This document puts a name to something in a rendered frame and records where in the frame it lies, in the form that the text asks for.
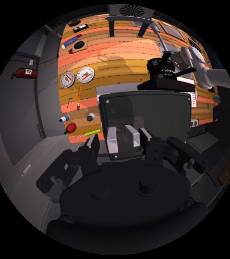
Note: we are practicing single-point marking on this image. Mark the white and blue bottle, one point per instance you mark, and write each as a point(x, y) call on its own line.
point(65, 118)

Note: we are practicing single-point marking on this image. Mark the black film camera body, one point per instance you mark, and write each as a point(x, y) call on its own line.
point(167, 86)

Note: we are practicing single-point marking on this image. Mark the grey block clip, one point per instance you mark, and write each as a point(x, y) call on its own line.
point(112, 141)
point(133, 134)

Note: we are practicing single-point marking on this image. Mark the red air blower bulb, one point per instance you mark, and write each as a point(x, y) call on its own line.
point(71, 127)

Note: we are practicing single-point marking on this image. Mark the dark green tray plate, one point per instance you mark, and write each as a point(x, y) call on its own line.
point(157, 109)

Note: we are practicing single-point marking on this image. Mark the grey ribbed step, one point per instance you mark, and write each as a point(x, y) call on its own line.
point(202, 142)

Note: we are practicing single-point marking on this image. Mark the black wall panel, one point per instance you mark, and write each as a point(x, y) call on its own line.
point(194, 45)

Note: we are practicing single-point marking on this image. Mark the white paper sheet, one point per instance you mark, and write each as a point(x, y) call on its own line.
point(193, 99)

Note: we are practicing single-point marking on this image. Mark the wood framed picture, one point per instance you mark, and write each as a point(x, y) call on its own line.
point(172, 30)

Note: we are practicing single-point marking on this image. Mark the black camera lens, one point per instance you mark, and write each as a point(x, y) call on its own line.
point(161, 68)

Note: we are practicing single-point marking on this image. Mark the grey mat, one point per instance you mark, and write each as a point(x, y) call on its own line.
point(116, 89)

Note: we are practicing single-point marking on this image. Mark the grey fan box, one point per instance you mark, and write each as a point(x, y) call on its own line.
point(132, 10)

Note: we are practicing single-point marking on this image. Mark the white chart card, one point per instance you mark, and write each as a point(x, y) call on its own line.
point(185, 80)

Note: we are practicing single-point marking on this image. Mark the red fire extinguisher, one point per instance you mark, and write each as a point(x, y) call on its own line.
point(26, 73)

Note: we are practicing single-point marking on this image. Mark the grey outlet box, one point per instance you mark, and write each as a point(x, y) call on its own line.
point(194, 123)

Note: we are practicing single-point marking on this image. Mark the grey lens cap cylinder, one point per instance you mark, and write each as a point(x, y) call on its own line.
point(90, 117)

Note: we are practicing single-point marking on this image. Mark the black handheld meter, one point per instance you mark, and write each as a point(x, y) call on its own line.
point(80, 28)

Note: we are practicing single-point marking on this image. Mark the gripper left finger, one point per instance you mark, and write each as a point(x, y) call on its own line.
point(52, 178)

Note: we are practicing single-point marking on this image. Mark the grey gate frame black legs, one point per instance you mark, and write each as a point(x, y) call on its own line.
point(127, 19)

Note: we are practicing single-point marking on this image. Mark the grey curved lamp neck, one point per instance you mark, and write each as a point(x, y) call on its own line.
point(161, 38)

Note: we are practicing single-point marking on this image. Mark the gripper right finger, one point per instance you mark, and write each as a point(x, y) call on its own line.
point(189, 157)

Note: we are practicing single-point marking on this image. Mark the blue and white box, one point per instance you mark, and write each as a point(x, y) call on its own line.
point(69, 42)

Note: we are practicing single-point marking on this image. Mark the black camera lever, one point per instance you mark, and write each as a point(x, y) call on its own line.
point(185, 71)

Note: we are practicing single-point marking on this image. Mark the grey cylinder knob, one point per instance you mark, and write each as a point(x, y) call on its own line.
point(217, 98)

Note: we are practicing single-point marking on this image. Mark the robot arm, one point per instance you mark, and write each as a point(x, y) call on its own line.
point(199, 64)

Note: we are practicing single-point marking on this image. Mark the brown plate with black disc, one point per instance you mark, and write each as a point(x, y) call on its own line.
point(79, 46)

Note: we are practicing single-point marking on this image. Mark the dark hex key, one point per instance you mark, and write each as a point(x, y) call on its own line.
point(69, 101)

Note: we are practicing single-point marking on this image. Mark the black tape roll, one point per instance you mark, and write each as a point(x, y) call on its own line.
point(74, 22)

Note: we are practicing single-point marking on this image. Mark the white wall socket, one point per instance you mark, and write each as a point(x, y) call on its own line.
point(31, 62)

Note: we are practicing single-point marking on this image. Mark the black camera top knob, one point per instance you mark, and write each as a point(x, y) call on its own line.
point(166, 56)

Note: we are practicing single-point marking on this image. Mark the brown drawer cabinet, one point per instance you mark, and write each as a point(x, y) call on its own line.
point(227, 173)

